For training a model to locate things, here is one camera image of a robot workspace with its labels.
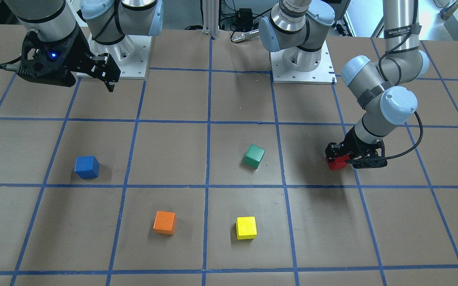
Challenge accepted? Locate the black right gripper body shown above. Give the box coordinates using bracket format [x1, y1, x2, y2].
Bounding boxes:
[67, 24, 121, 83]

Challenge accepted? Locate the green wooden block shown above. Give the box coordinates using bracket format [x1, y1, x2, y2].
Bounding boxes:
[243, 144, 266, 170]

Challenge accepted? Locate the blue wooden block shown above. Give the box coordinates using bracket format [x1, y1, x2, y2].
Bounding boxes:
[74, 155, 100, 179]

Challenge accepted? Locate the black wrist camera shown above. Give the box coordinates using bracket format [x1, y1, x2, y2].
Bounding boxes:
[347, 139, 388, 169]
[16, 28, 79, 87]

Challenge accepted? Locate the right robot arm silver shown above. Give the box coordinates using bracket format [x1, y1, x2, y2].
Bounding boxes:
[0, 0, 163, 92]

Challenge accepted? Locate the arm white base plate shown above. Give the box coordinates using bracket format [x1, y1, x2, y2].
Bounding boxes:
[88, 34, 154, 79]
[270, 41, 337, 85]

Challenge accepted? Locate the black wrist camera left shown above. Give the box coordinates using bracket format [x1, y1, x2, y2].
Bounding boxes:
[347, 139, 388, 169]

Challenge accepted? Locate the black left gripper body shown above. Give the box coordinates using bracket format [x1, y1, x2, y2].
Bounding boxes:
[325, 128, 373, 161]

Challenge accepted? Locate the orange wooden block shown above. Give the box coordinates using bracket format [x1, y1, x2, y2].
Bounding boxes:
[153, 211, 177, 235]

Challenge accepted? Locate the red wooden block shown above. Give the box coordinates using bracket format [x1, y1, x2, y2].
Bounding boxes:
[325, 155, 350, 170]

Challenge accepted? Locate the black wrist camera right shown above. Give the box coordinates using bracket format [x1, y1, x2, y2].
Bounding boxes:
[16, 28, 79, 87]

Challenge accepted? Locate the aluminium frame post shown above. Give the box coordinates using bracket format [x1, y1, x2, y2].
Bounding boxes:
[201, 0, 221, 39]

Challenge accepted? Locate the yellow wooden block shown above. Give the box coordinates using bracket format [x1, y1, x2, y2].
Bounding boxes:
[235, 216, 257, 240]

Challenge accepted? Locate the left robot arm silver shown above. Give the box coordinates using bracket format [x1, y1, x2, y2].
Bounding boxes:
[259, 0, 429, 170]

